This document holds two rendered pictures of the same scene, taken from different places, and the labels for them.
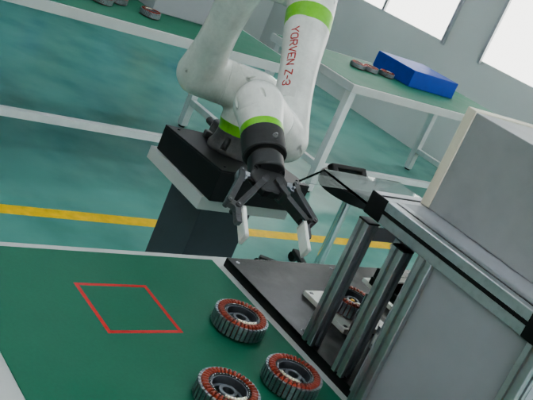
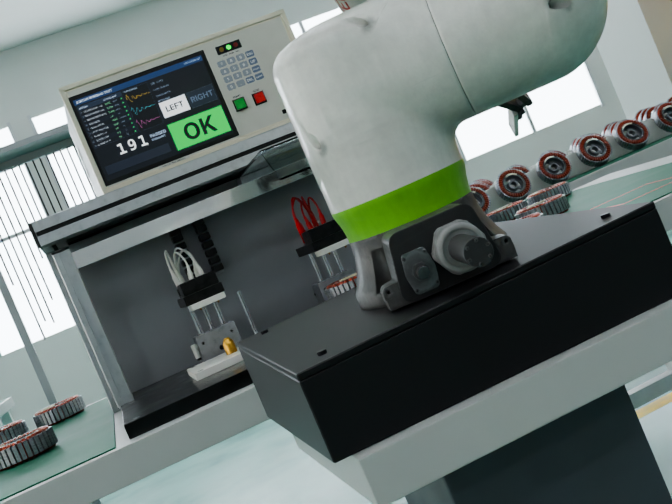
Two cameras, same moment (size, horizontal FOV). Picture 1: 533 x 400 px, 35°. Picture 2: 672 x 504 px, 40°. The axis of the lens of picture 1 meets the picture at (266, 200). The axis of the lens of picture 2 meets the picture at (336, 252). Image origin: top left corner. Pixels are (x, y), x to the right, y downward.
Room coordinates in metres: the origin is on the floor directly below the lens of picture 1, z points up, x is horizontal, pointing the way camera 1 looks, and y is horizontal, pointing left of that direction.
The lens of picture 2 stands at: (3.16, 0.50, 0.91)
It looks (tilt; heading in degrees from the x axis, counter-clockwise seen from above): 1 degrees down; 209
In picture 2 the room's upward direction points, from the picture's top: 23 degrees counter-clockwise
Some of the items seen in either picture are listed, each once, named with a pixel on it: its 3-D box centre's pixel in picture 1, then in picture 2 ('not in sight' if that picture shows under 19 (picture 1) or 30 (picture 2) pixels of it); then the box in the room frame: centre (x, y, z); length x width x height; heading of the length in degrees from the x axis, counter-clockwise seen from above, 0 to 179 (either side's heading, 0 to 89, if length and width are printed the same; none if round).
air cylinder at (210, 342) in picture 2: not in sight; (218, 342); (1.81, -0.54, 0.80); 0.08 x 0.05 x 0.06; 133
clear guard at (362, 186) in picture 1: (389, 211); (320, 152); (1.72, -0.25, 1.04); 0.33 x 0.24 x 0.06; 43
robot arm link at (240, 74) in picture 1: (246, 101); (381, 114); (2.37, 0.17, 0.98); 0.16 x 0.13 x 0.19; 105
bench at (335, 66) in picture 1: (385, 132); not in sight; (6.03, -0.59, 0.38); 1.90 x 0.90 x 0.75; 133
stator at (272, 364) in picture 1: (291, 377); not in sight; (1.38, -0.17, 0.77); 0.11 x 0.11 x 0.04
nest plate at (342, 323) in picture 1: (347, 311); not in sight; (1.75, -0.26, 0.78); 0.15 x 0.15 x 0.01; 43
